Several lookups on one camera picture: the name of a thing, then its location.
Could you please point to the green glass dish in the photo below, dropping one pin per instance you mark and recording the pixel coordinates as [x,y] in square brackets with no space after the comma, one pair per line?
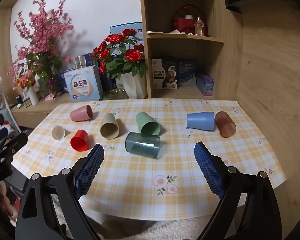
[115,94]

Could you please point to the brown transparent cup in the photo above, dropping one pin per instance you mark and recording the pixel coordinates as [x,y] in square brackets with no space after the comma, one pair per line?
[225,125]

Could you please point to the teal transparent cup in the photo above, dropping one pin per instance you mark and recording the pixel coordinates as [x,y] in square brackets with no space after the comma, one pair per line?
[142,145]

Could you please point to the person's left hand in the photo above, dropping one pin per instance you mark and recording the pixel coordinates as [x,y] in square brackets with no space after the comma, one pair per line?
[5,200]

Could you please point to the blue and white box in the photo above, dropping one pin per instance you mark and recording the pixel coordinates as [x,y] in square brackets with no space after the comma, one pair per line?
[115,30]

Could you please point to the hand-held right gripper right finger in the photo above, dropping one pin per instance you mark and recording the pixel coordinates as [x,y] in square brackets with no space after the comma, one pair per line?
[211,173]

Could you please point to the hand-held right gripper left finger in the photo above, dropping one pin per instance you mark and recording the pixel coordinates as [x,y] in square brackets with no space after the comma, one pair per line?
[88,172]

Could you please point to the pink cup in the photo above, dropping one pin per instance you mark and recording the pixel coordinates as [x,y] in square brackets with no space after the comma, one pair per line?
[80,113]

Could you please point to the pink blossom bouquet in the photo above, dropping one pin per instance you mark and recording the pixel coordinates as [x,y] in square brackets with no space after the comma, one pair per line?
[43,42]

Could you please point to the white and black biscuit box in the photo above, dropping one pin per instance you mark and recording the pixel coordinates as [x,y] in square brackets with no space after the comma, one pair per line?
[163,73]

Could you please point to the low wooden sideboard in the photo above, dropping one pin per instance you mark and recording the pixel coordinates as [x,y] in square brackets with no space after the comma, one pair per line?
[35,113]

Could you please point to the dark blue carton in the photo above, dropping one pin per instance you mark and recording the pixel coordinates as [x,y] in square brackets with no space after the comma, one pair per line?
[187,72]

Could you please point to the metal cup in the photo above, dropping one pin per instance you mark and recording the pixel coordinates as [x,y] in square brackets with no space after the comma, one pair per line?
[80,62]

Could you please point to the purple box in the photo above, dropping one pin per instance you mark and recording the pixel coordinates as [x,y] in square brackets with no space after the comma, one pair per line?
[205,85]

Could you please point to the potted red rose plant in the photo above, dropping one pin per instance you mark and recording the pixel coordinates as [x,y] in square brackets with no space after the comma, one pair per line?
[132,85]

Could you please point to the wooden shelf cabinet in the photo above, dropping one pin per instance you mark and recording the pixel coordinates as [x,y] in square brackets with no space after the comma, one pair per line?
[231,62]

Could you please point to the yellow plaid floral tablecloth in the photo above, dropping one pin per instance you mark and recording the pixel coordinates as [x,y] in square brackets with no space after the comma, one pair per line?
[150,187]

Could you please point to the beige cup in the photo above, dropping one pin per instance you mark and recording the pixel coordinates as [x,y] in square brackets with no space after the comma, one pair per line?
[109,126]

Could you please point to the white fluffy rug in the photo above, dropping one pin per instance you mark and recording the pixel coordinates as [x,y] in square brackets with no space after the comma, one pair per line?
[150,230]

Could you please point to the white paper sheets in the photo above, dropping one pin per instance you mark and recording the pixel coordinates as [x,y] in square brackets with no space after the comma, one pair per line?
[162,31]

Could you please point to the red basket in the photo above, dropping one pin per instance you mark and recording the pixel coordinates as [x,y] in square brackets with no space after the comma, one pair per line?
[182,23]

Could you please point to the green cup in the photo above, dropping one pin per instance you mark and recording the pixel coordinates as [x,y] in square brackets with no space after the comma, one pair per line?
[147,122]

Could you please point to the light blue carton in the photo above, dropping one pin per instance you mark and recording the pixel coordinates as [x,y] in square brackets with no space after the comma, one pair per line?
[83,85]

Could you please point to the navy box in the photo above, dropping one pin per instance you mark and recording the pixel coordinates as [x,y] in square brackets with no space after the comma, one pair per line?
[103,82]

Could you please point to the blue cup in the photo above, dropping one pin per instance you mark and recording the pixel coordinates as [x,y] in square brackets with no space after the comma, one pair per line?
[200,121]

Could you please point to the clear glass bottle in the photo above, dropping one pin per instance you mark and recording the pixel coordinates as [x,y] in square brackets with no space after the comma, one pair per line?
[199,27]

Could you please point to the red cup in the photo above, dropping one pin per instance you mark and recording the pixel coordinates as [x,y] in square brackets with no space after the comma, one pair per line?
[79,141]

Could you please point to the white bottle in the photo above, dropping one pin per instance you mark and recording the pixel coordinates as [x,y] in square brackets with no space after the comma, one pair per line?
[33,95]

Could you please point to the small cream cup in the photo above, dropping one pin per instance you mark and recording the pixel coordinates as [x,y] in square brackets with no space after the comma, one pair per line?
[58,132]

